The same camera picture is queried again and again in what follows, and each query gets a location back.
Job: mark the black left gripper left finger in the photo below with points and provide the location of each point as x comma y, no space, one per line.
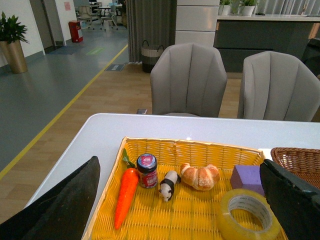
62,212

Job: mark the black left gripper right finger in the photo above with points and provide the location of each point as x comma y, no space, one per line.
294,202

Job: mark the yellow tape roll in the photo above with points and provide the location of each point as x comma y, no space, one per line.
245,215

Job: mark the brown wicker basket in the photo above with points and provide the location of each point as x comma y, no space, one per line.
303,162

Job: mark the yellow wicker basket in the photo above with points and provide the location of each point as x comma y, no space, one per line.
190,214

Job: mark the striped laundry basket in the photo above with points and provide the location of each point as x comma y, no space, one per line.
150,55

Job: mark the purple foam block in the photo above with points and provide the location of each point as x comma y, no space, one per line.
247,177

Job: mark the orange toy carrot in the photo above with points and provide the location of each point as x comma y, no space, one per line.
128,186

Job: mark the croissant bread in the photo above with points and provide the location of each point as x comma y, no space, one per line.
202,179

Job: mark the small red-label jar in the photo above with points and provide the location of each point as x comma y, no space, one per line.
147,168

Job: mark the toy panda figure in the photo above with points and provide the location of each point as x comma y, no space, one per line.
167,185

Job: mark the grey chair right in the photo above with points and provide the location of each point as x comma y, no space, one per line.
277,86

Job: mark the grey chair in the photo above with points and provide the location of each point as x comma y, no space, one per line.
189,79
277,86

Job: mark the grey chair left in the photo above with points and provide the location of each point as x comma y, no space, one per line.
189,79

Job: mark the dark kitchen counter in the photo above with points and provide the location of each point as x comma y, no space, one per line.
238,39

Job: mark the red bin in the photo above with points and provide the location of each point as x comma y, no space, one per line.
75,31

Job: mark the potted plant gold pot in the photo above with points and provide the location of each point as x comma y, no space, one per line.
12,33

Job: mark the white potted plant right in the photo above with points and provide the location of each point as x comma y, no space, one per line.
247,7

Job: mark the white potted plant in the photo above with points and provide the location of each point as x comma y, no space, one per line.
225,7
247,7

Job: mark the white potted plant left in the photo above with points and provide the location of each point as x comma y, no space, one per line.
225,7

